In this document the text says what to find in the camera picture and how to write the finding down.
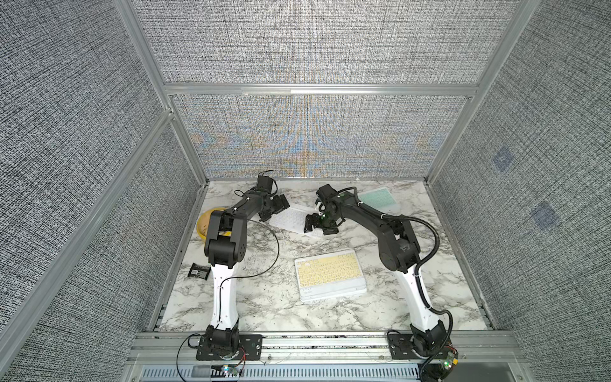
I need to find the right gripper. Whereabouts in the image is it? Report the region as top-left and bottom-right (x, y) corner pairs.
(299, 210), (337, 233)

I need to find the white keyboard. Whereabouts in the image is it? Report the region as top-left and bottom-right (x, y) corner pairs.
(269, 205), (324, 238)

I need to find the yellow keyboard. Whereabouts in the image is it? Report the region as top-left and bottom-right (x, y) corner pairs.
(294, 249), (364, 288)

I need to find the green keyboard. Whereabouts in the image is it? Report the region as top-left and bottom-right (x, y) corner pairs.
(359, 187), (401, 215)
(299, 277), (367, 302)

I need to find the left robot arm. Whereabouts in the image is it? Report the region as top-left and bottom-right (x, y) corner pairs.
(204, 188), (290, 357)

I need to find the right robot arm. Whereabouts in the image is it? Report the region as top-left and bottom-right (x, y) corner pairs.
(304, 184), (451, 357)

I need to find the yellow bamboo steamer basket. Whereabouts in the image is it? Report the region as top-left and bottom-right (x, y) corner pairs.
(196, 207), (224, 241)

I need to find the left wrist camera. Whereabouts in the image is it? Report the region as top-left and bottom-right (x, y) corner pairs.
(256, 174), (278, 195)

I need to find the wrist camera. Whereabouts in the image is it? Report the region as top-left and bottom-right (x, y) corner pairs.
(316, 184), (338, 208)
(256, 174), (278, 195)

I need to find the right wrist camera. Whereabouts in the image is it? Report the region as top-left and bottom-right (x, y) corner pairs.
(316, 184), (338, 208)

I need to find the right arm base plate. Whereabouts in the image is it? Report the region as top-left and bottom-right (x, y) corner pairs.
(386, 329), (437, 360)

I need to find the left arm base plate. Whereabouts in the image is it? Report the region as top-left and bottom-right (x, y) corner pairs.
(195, 333), (264, 361)

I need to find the aluminium front rail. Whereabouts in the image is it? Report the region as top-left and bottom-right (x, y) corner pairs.
(127, 330), (526, 365)

